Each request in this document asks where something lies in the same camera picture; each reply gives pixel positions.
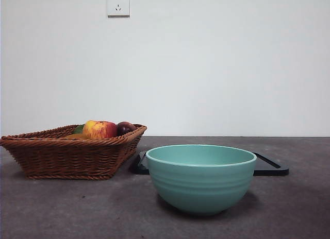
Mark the dark red plum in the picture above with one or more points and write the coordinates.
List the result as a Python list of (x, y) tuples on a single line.
[(125, 128)]

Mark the teal ceramic bowl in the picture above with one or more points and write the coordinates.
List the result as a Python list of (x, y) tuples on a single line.
[(201, 185)]

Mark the red and yellow apple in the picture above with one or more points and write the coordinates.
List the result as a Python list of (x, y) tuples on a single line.
[(99, 129)]

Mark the dark rectangular tray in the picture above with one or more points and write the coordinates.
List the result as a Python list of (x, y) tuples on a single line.
[(270, 167)]

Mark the brown wicker basket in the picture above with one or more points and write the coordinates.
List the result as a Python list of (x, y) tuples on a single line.
[(67, 159)]

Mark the brown kiwi fruit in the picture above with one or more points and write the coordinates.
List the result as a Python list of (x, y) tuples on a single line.
[(77, 136)]

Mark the green fruit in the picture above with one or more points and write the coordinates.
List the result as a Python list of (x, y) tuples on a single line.
[(78, 129)]

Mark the white wall power socket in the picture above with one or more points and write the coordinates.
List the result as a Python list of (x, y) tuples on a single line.
[(118, 4)]

